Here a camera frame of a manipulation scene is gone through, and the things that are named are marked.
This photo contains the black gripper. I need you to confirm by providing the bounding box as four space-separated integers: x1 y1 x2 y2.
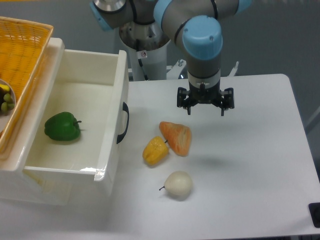
176 81 235 116

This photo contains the white top drawer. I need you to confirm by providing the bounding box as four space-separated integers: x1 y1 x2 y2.
24 50 129 195

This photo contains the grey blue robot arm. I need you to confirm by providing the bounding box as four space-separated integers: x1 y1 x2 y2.
89 0 251 111

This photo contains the white drawer cabinet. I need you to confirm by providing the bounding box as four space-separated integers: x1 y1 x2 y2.
0 37 72 205

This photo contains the orange bread piece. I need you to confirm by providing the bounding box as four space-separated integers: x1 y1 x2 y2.
159 121 192 157

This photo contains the yellow bell pepper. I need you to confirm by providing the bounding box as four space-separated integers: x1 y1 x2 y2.
142 136 169 166

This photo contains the white pear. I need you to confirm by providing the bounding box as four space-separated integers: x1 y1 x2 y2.
158 170 193 200

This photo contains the green bell pepper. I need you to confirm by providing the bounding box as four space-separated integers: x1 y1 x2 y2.
44 111 82 141

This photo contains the black corner object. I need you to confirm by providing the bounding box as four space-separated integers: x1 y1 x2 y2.
308 202 320 228

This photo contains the yellow woven basket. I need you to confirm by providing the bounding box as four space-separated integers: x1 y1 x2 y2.
0 16 54 153

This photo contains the white plate with fruit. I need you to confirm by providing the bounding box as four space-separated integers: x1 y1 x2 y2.
0 79 16 134

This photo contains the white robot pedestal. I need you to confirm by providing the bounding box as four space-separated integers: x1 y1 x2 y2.
118 19 190 82

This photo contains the black top drawer handle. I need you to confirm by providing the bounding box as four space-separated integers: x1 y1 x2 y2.
116 102 130 144

